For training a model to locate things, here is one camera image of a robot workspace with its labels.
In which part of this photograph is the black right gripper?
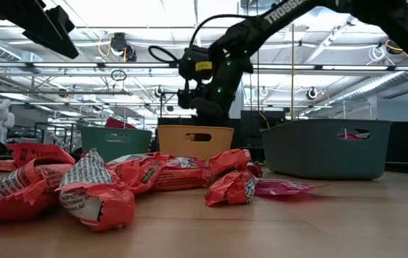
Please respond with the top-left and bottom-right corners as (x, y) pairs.
(177, 62), (242, 128)

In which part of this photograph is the orange candy with barcode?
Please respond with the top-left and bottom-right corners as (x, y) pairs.
(205, 169), (259, 209)

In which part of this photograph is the dark blue plastic bin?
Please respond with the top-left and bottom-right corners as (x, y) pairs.
(260, 119), (393, 181)

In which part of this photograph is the red candy packet white print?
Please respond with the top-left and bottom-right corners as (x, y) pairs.
(166, 156), (210, 171)

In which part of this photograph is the flat red candy packet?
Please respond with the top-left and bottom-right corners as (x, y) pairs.
(254, 178), (328, 197)

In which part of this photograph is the orange candy with dark print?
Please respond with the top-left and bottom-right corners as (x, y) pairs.
(9, 143), (77, 168)

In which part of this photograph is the orange candy with ingredient text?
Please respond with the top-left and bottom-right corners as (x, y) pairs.
(55, 149), (136, 233)

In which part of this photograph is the large orange candy wrapper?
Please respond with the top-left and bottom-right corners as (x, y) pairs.
(0, 159), (75, 223)

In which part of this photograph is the white building column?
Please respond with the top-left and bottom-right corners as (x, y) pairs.
(229, 80), (244, 119)

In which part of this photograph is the orange plastic bin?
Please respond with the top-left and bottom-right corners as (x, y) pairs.
(157, 125), (235, 161)

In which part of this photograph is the green plastic bin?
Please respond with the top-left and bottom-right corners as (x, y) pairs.
(80, 127), (153, 161)

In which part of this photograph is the black metal stand frame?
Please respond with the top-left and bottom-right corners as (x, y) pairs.
(159, 90), (217, 119)

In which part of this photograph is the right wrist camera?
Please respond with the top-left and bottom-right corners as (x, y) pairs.
(178, 45), (214, 82)

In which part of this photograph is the long ceiling light rail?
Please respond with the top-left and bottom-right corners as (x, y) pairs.
(0, 61), (408, 72)

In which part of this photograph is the hanging black cable loop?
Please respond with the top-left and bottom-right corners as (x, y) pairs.
(110, 69), (128, 82)

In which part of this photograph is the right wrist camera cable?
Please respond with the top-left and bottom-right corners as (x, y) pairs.
(148, 14), (250, 69)

